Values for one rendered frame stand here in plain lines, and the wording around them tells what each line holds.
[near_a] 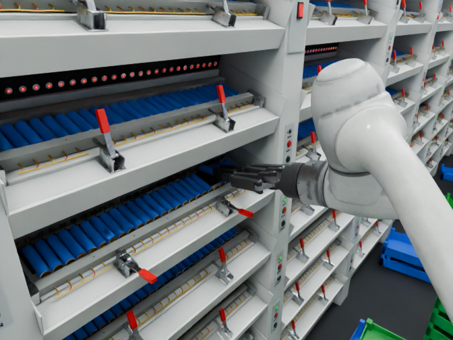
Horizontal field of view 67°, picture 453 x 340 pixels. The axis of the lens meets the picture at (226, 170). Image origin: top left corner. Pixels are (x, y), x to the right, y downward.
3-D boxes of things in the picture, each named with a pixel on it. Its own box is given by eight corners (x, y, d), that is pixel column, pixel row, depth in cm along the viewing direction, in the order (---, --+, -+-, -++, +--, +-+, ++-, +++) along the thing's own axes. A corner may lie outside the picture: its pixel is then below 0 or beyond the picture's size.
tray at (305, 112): (373, 92, 135) (391, 57, 127) (293, 124, 93) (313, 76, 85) (329, 70, 144) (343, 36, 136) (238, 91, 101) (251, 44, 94)
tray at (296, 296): (345, 258, 167) (358, 238, 159) (276, 338, 124) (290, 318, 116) (310, 231, 175) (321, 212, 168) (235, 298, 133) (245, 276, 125)
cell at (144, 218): (133, 205, 74) (152, 224, 71) (125, 208, 72) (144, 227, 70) (133, 199, 73) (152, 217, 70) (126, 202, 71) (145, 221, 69)
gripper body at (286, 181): (313, 157, 72) (275, 155, 78) (293, 171, 66) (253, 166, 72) (316, 191, 74) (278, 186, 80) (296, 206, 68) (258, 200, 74)
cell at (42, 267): (33, 249, 59) (52, 275, 57) (21, 255, 58) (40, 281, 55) (32, 243, 58) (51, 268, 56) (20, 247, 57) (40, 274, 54)
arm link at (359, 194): (347, 185, 72) (334, 134, 65) (433, 194, 62) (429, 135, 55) (328, 223, 66) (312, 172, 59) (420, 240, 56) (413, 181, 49)
